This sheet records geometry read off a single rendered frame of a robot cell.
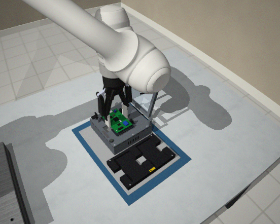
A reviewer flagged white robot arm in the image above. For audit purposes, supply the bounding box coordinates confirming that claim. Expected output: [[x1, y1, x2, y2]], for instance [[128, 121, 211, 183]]
[[22, 0, 171, 94]]

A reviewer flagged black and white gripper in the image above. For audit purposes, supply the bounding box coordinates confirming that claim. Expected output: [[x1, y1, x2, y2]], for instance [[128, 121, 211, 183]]
[[96, 76, 132, 128]]

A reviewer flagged green circuit board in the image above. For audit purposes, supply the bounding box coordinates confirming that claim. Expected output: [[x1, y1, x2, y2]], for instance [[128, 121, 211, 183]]
[[109, 109, 132, 133]]

